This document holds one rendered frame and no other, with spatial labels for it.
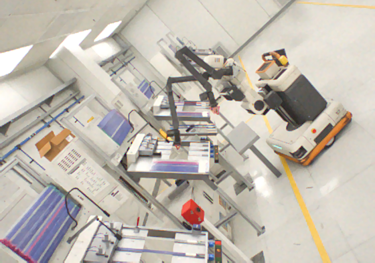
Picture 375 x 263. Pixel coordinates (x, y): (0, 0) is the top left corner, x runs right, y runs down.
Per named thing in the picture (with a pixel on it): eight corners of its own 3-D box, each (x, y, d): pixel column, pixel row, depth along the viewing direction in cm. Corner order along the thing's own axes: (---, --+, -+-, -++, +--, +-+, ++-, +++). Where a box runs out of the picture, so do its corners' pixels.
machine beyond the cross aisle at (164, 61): (232, 78, 836) (179, 20, 796) (234, 86, 760) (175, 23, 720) (192, 114, 877) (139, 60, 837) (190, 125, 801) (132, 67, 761)
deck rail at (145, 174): (208, 179, 290) (209, 172, 288) (208, 180, 288) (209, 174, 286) (126, 176, 295) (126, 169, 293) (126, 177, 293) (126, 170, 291)
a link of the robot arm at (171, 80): (165, 75, 327) (163, 78, 337) (167, 89, 325) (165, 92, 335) (209, 71, 335) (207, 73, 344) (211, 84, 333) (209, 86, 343)
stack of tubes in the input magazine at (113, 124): (132, 125, 347) (113, 107, 342) (120, 146, 300) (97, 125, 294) (124, 133, 351) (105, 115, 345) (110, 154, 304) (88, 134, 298)
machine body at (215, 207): (232, 203, 376) (194, 165, 363) (236, 246, 311) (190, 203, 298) (190, 233, 395) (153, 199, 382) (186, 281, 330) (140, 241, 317)
